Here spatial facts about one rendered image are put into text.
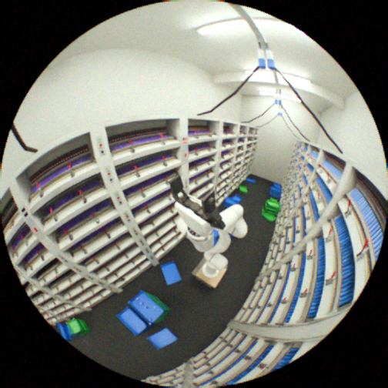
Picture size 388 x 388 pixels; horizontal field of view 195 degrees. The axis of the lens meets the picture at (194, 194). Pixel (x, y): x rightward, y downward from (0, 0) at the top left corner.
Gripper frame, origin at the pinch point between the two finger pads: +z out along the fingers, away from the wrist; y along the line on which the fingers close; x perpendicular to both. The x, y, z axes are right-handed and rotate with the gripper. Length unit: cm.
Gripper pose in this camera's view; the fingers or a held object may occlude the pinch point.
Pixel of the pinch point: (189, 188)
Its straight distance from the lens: 22.6
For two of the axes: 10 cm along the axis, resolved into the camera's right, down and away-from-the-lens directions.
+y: -7.3, -4.0, 5.6
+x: 6.6, -6.1, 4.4
